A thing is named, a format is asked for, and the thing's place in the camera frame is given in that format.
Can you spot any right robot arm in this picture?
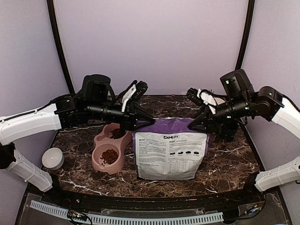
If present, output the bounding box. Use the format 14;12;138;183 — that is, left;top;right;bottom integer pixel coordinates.
187;86;300;203

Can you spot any brown kibble pile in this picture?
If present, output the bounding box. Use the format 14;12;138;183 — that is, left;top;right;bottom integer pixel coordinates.
109;128;126;139
100;149;119;165

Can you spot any grey slotted cable duct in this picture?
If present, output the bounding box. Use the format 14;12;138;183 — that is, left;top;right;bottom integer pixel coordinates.
30;200;224;225

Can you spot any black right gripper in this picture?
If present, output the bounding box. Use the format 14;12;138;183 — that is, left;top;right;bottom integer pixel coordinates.
187;94;251;135

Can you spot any black front table rail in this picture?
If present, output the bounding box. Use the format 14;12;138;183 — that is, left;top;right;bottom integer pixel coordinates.
37;189;266;211

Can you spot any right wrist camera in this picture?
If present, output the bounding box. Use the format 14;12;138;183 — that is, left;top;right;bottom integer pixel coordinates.
186;68;255;115

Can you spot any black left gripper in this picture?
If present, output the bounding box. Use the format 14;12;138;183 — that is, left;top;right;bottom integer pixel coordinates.
87;100;155;133

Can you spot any purple white pet food bag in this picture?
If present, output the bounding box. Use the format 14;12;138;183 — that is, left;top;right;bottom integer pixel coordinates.
133;118;209;181

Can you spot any white grey ceramic bowl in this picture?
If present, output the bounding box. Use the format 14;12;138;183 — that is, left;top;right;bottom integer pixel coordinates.
42;147;64;171

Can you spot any black white dotted cup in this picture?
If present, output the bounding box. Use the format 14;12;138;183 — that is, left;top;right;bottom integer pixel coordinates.
214;97;225;105

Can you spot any pink double pet bowl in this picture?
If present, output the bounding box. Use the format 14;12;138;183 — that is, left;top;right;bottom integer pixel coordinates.
92;123;132;175

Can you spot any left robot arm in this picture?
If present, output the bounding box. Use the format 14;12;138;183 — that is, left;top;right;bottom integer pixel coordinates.
0;95;155;204

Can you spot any dark green cup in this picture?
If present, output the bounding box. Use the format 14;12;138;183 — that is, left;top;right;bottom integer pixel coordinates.
220;122;239;142

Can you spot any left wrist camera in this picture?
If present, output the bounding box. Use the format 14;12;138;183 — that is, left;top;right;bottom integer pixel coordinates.
81;74;149;113

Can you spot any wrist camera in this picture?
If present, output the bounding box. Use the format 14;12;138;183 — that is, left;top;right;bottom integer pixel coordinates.
186;68;255;115
81;74;149;113

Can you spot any black left frame post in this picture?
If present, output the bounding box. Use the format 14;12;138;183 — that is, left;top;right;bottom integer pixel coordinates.
46;0;75;94

